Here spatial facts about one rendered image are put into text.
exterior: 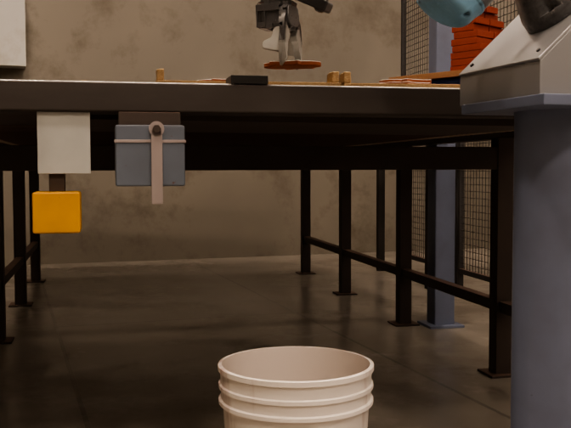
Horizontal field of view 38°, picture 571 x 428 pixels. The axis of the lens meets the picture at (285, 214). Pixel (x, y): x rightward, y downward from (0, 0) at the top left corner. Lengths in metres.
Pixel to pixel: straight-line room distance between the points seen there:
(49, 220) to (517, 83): 0.91
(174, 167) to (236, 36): 5.51
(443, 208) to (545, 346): 2.38
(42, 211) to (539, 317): 0.95
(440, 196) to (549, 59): 2.45
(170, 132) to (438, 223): 2.44
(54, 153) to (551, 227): 0.95
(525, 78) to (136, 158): 0.74
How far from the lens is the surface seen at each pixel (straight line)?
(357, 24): 7.52
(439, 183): 3.94
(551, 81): 1.54
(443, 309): 4.00
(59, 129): 1.69
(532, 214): 1.60
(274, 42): 1.93
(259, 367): 1.76
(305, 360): 1.78
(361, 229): 7.44
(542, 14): 1.63
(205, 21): 7.09
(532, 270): 1.61
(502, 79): 1.62
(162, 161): 1.66
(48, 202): 1.66
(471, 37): 2.86
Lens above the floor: 0.74
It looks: 3 degrees down
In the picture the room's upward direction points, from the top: straight up
